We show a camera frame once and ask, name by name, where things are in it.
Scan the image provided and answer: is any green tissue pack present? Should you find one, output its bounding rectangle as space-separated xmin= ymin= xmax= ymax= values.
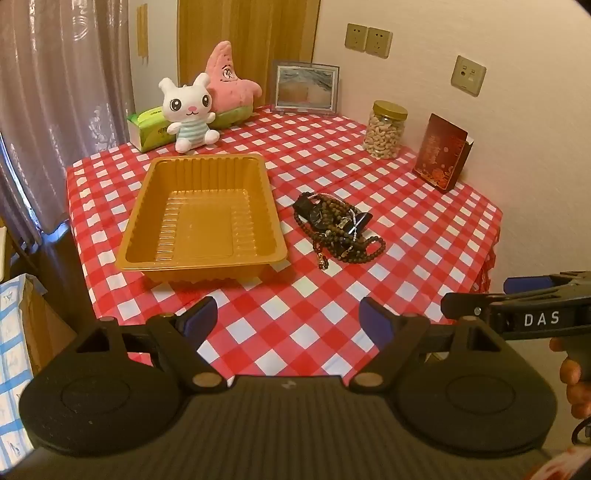
xmin=127 ymin=106 xmax=178 ymax=153

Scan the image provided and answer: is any beige wall socket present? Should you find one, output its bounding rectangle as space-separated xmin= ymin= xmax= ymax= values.
xmin=345 ymin=23 xmax=369 ymax=51
xmin=365 ymin=27 xmax=393 ymax=57

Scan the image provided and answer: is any beige wall outlet plate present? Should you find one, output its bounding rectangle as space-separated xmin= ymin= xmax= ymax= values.
xmin=451 ymin=55 xmax=487 ymax=97

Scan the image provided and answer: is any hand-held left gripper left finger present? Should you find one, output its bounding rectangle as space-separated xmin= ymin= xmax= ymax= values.
xmin=41 ymin=296 xmax=232 ymax=394

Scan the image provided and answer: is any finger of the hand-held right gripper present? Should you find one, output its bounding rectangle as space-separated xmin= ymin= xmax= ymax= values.
xmin=441 ymin=292 xmax=509 ymax=320
xmin=505 ymin=271 xmax=591 ymax=296

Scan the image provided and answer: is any pink starfish plush toy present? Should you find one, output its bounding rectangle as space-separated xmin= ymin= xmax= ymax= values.
xmin=203 ymin=41 xmax=263 ymax=116

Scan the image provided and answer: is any person's right hand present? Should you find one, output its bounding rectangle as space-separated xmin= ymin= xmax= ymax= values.
xmin=560 ymin=357 xmax=591 ymax=419

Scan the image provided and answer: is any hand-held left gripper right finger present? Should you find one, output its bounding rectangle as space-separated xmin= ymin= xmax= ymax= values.
xmin=353 ymin=296 xmax=532 ymax=394

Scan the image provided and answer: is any black wristwatch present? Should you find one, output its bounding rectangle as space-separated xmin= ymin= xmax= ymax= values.
xmin=295 ymin=196 xmax=372 ymax=234

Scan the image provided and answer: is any glass picture frame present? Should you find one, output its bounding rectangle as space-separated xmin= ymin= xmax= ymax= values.
xmin=270 ymin=60 xmax=341 ymax=116

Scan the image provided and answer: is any cardboard box with blue checkered cloth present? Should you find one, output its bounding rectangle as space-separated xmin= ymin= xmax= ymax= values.
xmin=0 ymin=272 xmax=78 ymax=460

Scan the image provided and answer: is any wooden door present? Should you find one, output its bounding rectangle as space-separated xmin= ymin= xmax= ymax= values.
xmin=177 ymin=0 xmax=321 ymax=110

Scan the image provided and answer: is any white rabbit plush toy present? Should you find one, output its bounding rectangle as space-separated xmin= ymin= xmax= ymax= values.
xmin=158 ymin=72 xmax=219 ymax=153

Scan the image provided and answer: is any pile of dark bead necklaces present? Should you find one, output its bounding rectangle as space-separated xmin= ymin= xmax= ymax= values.
xmin=294 ymin=192 xmax=386 ymax=271

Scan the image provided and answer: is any wooden wardrobe handle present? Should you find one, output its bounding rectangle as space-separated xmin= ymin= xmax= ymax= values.
xmin=136 ymin=4 xmax=150 ymax=66

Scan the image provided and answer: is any red patterned gift box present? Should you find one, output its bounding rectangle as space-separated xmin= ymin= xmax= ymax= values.
xmin=412 ymin=113 xmax=475 ymax=193

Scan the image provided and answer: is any grey patterned curtain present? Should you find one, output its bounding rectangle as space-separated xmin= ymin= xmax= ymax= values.
xmin=0 ymin=0 xmax=136 ymax=247

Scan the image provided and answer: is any golden plastic tray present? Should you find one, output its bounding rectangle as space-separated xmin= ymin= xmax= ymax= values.
xmin=113 ymin=154 xmax=288 ymax=282

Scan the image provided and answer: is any jar of cashew nuts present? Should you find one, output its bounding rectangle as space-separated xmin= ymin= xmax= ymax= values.
xmin=362 ymin=100 xmax=409 ymax=160

